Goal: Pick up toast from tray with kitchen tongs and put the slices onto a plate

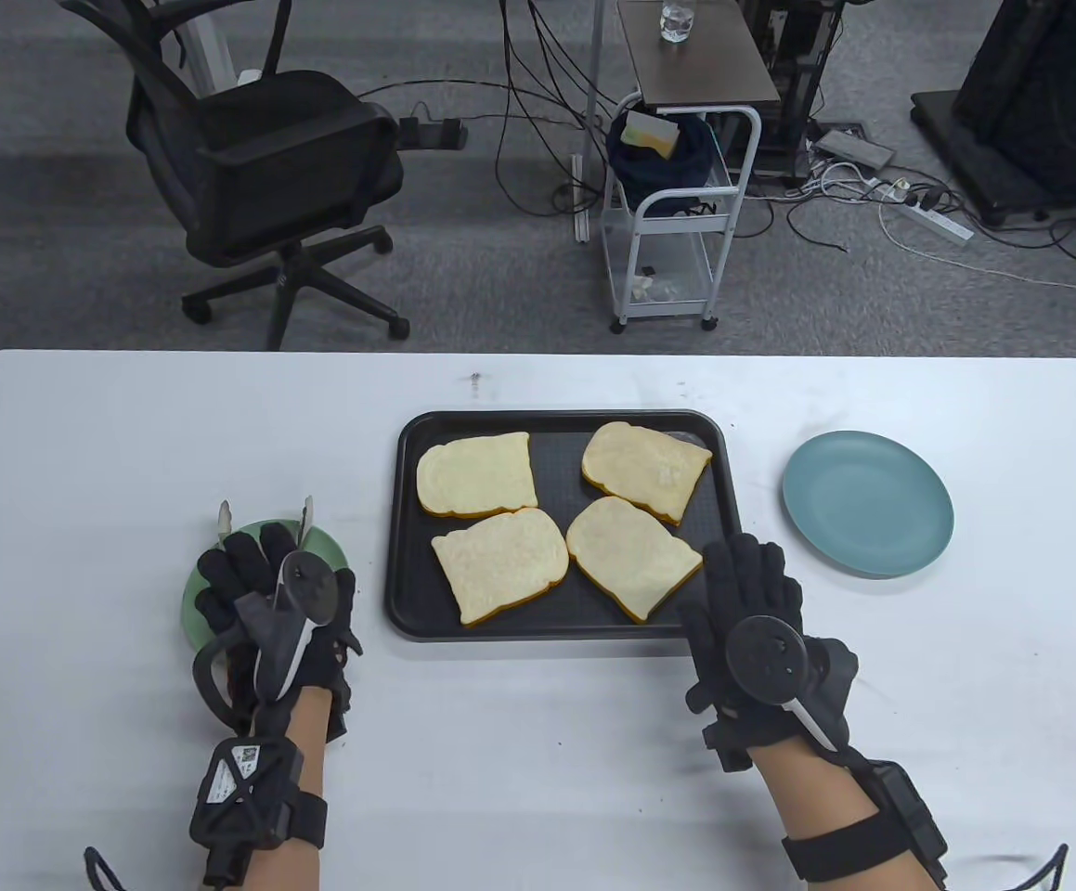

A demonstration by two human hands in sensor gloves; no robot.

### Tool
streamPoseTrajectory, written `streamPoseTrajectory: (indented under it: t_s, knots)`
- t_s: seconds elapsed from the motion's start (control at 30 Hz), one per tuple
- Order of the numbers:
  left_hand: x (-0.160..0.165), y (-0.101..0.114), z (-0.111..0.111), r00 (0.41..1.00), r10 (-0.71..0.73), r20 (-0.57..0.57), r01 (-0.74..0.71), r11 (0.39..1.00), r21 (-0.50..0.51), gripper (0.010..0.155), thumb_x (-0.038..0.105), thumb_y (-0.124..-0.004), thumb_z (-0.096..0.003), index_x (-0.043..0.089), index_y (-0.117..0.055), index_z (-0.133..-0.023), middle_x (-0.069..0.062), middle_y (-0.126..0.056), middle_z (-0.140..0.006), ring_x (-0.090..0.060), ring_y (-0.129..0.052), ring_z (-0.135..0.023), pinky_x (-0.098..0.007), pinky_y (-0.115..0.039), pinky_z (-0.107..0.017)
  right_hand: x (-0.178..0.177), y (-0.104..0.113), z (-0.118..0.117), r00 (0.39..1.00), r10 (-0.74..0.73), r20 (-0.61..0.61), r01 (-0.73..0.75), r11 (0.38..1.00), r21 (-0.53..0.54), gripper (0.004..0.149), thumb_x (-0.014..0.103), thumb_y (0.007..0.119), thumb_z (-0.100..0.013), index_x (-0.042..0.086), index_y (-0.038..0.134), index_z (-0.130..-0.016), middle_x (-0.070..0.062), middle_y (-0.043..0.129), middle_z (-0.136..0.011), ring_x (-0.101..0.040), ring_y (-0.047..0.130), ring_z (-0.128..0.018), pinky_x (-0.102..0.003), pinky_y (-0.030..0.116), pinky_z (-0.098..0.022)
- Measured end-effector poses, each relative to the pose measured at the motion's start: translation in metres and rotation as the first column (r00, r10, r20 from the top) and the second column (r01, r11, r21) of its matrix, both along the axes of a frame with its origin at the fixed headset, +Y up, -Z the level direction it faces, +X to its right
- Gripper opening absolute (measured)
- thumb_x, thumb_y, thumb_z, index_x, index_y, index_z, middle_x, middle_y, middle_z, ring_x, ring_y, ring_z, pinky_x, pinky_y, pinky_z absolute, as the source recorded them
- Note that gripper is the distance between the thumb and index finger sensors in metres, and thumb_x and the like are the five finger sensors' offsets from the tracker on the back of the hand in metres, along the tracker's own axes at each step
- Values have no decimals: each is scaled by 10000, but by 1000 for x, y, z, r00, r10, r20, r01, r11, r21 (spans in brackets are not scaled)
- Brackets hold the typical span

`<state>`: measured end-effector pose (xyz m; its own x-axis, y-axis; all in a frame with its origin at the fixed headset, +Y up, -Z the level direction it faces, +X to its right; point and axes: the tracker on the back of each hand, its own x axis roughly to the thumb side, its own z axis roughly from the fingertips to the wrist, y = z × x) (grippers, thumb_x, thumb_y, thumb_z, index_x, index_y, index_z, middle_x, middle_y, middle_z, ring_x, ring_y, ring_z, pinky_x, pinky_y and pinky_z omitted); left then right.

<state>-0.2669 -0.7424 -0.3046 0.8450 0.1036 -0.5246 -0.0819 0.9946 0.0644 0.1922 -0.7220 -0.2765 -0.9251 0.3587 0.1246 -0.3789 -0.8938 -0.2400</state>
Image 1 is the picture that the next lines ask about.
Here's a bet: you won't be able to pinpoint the grey flat box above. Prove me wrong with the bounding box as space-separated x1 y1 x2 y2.
814 128 896 170

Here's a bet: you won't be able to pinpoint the white metal pole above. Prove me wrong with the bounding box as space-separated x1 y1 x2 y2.
575 0 609 244

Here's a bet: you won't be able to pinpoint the black office chair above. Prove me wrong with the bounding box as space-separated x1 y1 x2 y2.
59 0 411 352

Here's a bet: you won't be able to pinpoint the white cart with brown top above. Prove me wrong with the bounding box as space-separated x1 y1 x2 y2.
600 0 783 333

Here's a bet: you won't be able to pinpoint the white floor cable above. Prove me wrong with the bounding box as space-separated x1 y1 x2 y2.
879 200 1076 289

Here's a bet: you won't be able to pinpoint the black hanging cable bundle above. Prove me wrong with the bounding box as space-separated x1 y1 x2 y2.
496 0 615 219

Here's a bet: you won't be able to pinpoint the white desk leg column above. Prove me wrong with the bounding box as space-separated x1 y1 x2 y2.
175 0 227 94

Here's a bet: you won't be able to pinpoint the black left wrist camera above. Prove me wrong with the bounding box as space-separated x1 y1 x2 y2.
189 738 330 885

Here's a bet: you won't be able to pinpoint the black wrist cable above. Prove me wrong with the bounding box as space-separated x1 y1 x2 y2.
1011 843 1070 891
83 846 130 891

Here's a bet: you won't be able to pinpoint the person's right hand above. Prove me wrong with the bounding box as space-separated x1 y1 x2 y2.
681 534 861 773

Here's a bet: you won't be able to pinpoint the red-handled steel kitchen tongs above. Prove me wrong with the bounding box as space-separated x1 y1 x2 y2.
215 495 316 558

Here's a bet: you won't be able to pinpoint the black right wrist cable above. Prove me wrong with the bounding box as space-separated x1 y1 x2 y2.
1011 843 1070 891

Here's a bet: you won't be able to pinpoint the blue round plate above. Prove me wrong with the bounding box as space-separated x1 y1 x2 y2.
782 431 954 579

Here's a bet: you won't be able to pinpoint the black power strip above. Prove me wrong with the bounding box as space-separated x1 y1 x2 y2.
396 113 469 151

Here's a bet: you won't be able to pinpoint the dark blue cloth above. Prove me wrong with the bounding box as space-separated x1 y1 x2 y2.
605 111 719 210

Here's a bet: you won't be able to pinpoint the black plastic tray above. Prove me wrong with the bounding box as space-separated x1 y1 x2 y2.
384 410 754 641

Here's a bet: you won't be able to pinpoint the grey white controller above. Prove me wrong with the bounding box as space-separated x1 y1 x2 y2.
726 615 849 753
236 549 339 702

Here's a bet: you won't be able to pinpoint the yellow sponge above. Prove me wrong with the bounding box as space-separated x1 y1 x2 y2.
621 111 680 157

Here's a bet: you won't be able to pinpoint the white toast slice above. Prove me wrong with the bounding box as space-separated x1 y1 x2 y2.
565 496 706 623
581 421 713 527
416 432 538 519
431 507 570 627

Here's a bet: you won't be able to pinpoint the green round plate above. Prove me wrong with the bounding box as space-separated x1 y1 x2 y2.
182 520 353 655

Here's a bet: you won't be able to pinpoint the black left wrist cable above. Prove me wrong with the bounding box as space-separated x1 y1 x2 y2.
83 846 130 891

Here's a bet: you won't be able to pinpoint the white power strip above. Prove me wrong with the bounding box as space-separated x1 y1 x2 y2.
881 181 975 245

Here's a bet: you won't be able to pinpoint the black metal rack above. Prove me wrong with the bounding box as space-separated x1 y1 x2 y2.
742 0 845 187

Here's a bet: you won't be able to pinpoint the person's left hand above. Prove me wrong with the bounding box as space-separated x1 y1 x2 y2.
194 523 364 743

